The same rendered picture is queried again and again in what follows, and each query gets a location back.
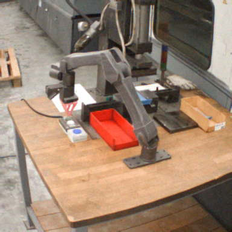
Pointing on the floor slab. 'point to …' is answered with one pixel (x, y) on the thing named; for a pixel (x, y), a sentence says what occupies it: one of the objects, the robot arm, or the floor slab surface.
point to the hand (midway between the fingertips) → (67, 112)
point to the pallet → (9, 67)
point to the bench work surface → (118, 176)
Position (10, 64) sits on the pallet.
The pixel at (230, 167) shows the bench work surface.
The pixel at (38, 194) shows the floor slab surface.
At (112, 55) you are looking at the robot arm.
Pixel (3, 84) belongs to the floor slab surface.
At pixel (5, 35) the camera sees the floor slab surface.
